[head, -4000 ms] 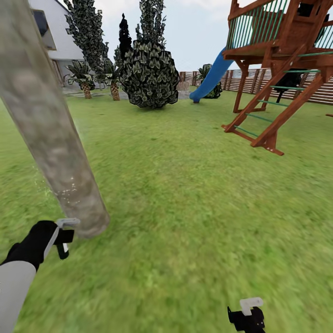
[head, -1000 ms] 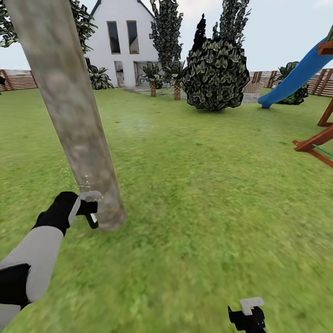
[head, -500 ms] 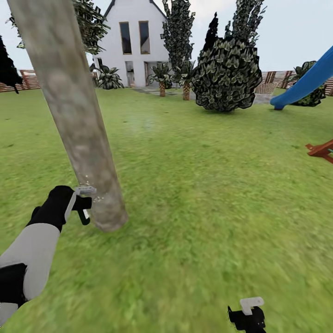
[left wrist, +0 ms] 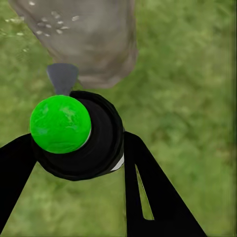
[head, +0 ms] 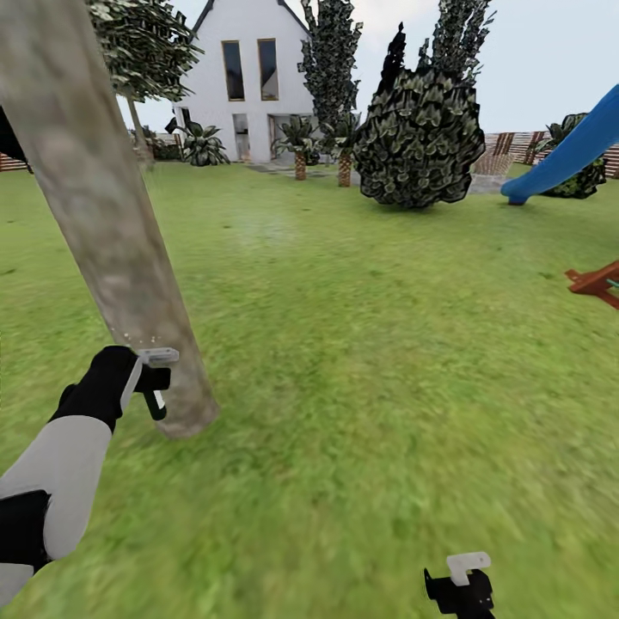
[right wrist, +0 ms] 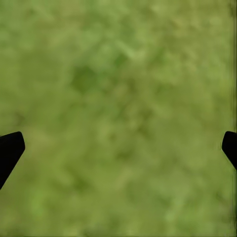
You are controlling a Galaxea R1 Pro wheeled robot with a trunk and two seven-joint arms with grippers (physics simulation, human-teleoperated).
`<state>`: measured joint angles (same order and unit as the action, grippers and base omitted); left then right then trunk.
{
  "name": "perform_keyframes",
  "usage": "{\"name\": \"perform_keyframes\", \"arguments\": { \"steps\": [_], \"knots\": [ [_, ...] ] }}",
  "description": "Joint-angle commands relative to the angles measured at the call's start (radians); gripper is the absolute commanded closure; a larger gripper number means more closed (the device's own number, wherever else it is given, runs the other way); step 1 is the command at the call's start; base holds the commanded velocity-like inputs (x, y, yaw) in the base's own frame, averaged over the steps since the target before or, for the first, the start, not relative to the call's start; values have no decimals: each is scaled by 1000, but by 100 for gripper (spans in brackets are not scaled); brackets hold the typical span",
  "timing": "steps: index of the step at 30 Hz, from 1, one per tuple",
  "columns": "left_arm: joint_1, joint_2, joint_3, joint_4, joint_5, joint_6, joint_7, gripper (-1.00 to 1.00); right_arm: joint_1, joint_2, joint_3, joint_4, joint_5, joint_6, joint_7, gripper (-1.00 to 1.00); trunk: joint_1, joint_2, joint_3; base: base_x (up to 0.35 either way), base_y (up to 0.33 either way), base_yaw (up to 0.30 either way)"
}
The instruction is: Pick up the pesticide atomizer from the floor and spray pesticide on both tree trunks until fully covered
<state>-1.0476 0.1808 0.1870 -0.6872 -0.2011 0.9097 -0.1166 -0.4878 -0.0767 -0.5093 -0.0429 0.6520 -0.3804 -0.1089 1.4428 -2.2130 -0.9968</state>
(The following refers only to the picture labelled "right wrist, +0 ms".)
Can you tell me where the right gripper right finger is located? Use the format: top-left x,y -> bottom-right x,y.
222,131 -> 237,170

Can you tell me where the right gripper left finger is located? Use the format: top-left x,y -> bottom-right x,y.
0,131 -> 25,190

